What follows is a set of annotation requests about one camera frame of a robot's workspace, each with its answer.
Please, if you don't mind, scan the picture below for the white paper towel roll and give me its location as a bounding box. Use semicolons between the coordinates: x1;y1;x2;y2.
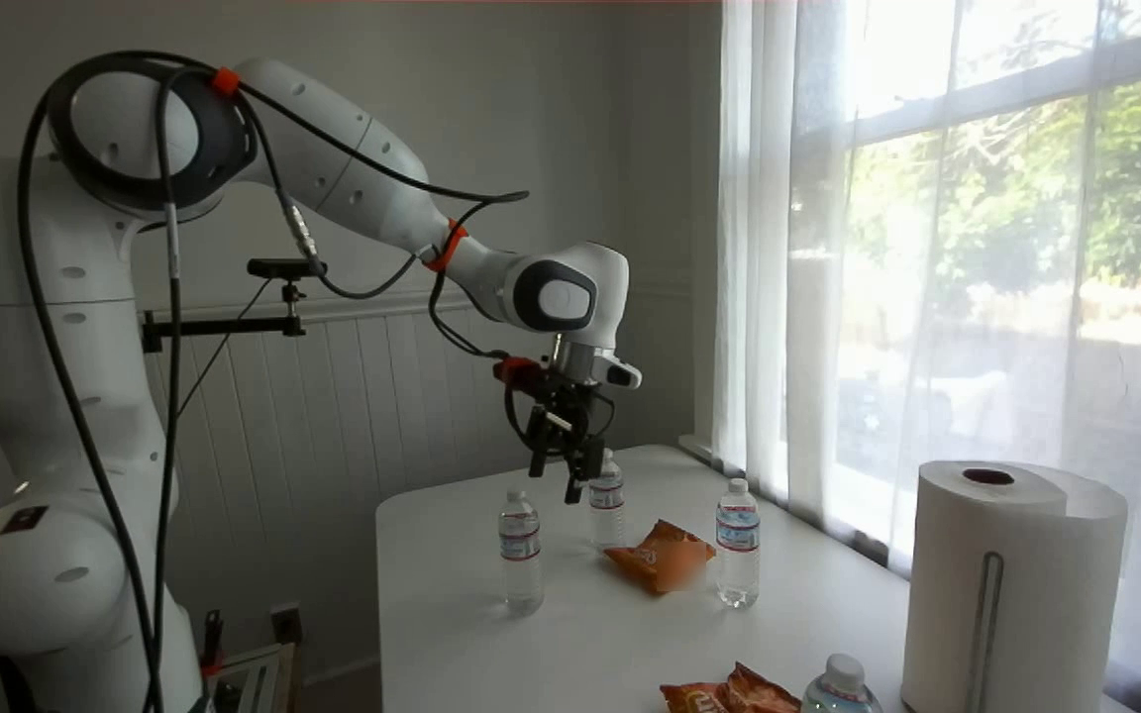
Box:
900;454;1132;713

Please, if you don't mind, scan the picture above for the clear water bottle white label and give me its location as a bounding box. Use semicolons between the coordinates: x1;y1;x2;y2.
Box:
801;650;884;713
588;452;631;547
494;486;549;622
714;477;767;613

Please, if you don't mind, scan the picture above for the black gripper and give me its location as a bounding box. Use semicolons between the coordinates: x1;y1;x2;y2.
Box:
525;372;620;507

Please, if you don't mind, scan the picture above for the green foliage outside window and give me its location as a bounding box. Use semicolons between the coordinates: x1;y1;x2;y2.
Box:
844;62;1141;347

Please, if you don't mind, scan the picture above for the metal paper towel holder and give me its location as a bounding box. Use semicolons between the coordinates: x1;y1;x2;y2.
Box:
967;547;1007;713

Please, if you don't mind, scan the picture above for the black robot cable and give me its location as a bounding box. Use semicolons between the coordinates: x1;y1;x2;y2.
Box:
12;46;624;713

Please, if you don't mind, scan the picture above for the black stereo camera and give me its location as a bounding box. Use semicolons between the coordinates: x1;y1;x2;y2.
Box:
248;255;333;284

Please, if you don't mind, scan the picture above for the white framed picture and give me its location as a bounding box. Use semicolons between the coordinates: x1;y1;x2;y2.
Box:
215;642;300;713

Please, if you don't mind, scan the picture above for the black red handled tool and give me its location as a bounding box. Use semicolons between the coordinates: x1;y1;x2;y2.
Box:
195;605;232;713

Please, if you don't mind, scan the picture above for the black camera stand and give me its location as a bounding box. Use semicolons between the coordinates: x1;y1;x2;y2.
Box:
139;271;315;358

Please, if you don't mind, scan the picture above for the orange chip bag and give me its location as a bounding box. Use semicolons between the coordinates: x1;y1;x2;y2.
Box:
603;516;722;602
657;659;806;713

